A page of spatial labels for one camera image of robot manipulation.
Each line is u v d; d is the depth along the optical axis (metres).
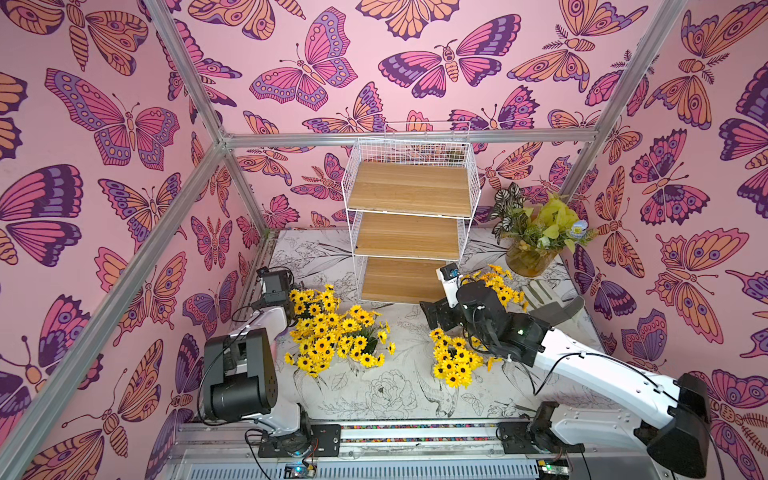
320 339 0.77
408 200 0.71
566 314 0.95
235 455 0.73
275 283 0.73
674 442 0.38
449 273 0.63
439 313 0.65
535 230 0.90
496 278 0.90
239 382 0.45
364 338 0.78
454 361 0.72
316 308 0.85
